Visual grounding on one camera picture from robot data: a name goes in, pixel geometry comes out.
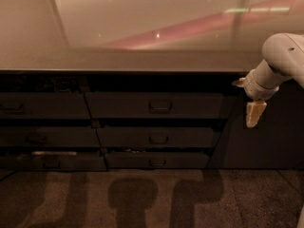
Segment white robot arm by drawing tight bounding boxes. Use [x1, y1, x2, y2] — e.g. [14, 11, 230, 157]
[232, 33, 304, 128]

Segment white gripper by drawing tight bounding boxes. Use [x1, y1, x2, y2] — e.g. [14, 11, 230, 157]
[232, 70, 279, 128]

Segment dark drawer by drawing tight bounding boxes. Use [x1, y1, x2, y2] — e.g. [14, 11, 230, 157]
[0, 151, 107, 172]
[85, 92, 237, 119]
[0, 92, 90, 120]
[0, 126, 100, 147]
[97, 127, 220, 148]
[104, 152, 210, 169]

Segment pale flat item bottom drawer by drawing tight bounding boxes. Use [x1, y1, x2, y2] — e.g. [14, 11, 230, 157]
[30, 151, 77, 157]

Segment dark items in left drawer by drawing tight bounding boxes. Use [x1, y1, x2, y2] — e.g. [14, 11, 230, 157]
[0, 75, 79, 93]

